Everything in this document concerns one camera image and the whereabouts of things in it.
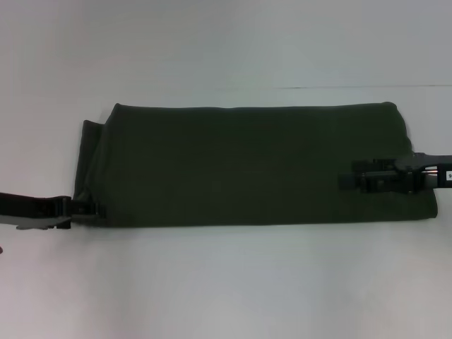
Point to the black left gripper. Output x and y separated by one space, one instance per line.
31 210

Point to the dark green t-shirt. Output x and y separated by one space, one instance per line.
247 166

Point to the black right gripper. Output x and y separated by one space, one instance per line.
425 173

